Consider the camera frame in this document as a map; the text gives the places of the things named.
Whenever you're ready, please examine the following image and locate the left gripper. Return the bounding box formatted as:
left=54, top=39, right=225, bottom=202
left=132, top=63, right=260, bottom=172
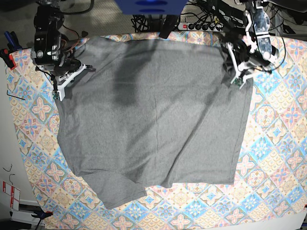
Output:
left=220, top=41, right=271, bottom=81

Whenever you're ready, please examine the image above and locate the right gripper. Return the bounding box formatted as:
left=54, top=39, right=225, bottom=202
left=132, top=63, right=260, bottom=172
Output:
left=51, top=58, right=96, bottom=90

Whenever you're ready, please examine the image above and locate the grey T-shirt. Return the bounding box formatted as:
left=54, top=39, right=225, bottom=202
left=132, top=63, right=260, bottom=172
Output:
left=56, top=37, right=253, bottom=209

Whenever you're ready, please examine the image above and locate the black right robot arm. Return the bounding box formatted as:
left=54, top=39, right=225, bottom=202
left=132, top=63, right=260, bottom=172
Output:
left=31, top=0, right=94, bottom=92

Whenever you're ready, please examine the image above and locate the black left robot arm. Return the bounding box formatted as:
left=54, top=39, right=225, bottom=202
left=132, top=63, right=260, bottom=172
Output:
left=221, top=0, right=279, bottom=86

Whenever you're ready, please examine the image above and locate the white power strip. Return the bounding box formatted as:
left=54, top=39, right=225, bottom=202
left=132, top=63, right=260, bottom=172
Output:
left=177, top=23, right=223, bottom=32

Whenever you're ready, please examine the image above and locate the red black clamp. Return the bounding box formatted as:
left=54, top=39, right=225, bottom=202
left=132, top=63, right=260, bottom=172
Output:
left=0, top=49, right=16, bottom=70

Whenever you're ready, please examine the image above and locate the patterned tile tablecloth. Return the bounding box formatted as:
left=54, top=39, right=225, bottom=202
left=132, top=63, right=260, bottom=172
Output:
left=4, top=36, right=307, bottom=230

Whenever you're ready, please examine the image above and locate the red white label tag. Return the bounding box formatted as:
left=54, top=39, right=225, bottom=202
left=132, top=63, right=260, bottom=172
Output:
left=0, top=181, right=21, bottom=211

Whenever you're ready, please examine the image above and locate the blue orange bottom clamp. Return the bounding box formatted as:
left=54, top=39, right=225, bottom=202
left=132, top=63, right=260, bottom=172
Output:
left=31, top=211, right=53, bottom=230

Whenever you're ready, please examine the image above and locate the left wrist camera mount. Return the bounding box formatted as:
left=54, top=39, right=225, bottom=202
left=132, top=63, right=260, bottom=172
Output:
left=226, top=42, right=256, bottom=89

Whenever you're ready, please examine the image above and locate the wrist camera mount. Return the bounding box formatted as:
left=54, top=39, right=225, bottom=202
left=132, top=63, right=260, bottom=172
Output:
left=50, top=64, right=85, bottom=101
left=226, top=42, right=256, bottom=89

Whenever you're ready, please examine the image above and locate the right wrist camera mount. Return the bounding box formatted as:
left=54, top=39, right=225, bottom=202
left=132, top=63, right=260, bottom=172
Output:
left=50, top=64, right=85, bottom=101

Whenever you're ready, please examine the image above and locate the black mount post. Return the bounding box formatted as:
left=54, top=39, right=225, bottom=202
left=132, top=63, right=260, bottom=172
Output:
left=159, top=15, right=179, bottom=39

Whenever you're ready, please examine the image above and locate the black cable bundle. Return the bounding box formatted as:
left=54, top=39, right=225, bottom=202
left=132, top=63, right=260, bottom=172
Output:
left=130, top=14, right=166, bottom=34

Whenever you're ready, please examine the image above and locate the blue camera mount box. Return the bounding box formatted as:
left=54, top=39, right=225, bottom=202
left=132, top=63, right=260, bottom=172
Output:
left=115, top=0, right=188, bottom=15

